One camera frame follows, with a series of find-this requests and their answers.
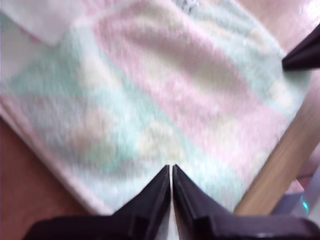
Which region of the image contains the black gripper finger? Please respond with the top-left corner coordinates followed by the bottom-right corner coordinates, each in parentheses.
top-left (112, 164), bottom-right (172, 219)
top-left (172, 163), bottom-right (231, 219)
top-left (281, 24), bottom-right (320, 72)

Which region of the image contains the pastel green pink tea towel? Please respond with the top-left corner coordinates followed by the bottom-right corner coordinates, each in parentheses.
top-left (0, 0), bottom-right (312, 240)

